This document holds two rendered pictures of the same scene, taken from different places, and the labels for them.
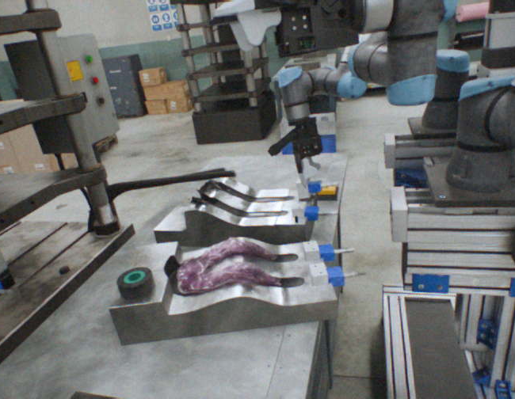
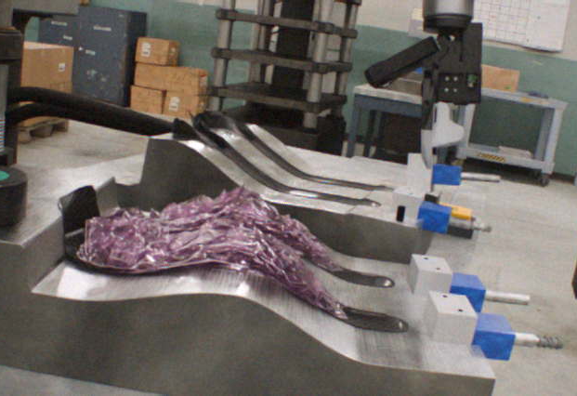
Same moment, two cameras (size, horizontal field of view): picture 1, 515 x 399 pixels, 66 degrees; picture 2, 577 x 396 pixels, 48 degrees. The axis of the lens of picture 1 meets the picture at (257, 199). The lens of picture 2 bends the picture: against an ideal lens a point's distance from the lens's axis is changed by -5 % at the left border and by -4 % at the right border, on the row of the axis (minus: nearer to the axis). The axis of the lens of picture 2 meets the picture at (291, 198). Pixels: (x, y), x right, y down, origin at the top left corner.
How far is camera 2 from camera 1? 43 cm
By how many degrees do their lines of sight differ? 10
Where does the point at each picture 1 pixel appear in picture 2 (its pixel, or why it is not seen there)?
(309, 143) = (461, 71)
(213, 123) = not seen: hidden behind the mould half
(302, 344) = not seen: outside the picture
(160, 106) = (152, 99)
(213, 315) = (148, 332)
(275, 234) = (340, 240)
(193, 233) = (152, 198)
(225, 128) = not seen: hidden behind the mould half
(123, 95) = (101, 67)
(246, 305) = (248, 328)
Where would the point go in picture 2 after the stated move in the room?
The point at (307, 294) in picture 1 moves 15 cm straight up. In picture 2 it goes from (417, 353) to (454, 176)
